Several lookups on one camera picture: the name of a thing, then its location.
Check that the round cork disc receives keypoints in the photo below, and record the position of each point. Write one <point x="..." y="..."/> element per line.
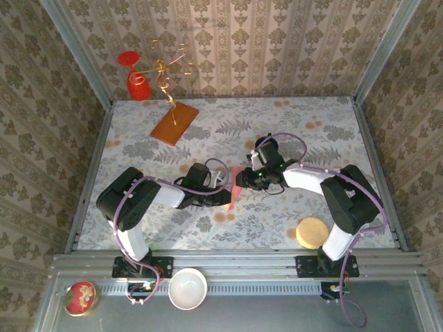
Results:
<point x="311" y="232"/>

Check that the red round tin, gold pattern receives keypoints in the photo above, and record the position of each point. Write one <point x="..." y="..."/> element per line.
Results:
<point x="81" y="298"/>

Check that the red plastic wine glass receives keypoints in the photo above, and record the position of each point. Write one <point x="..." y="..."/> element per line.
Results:
<point x="138" y="90"/>

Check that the grey metal shelf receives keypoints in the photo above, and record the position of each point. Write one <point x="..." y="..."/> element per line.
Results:
<point x="259" y="314"/>

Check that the aluminium side rail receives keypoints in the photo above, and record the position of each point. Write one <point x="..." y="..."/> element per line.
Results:
<point x="379" y="162"/>
<point x="89" y="180"/>

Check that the pink square paper sheet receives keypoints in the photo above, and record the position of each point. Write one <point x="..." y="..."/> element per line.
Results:
<point x="232" y="200"/>

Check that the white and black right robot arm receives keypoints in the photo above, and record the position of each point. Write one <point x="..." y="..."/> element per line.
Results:
<point x="301" y="178"/>

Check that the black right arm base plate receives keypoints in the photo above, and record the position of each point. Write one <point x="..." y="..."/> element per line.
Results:
<point x="304" y="266"/>

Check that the aluminium corner post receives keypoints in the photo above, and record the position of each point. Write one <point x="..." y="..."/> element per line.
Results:
<point x="80" y="55"/>
<point x="385" y="52"/>

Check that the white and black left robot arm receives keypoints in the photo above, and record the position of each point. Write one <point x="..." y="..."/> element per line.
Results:
<point x="169" y="197"/>

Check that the floral patterned table cover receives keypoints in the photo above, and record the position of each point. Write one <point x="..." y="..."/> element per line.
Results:
<point x="242" y="114"/>

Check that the white bowl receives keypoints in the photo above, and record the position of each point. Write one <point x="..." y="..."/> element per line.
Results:
<point x="187" y="288"/>

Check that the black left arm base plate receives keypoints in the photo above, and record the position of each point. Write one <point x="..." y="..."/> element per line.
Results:
<point x="164" y="266"/>

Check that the dark blue mug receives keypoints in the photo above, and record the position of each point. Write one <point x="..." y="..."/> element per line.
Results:
<point x="260" y="141"/>

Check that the aluminium cross rail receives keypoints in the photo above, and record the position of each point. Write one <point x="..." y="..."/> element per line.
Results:
<point x="235" y="263"/>

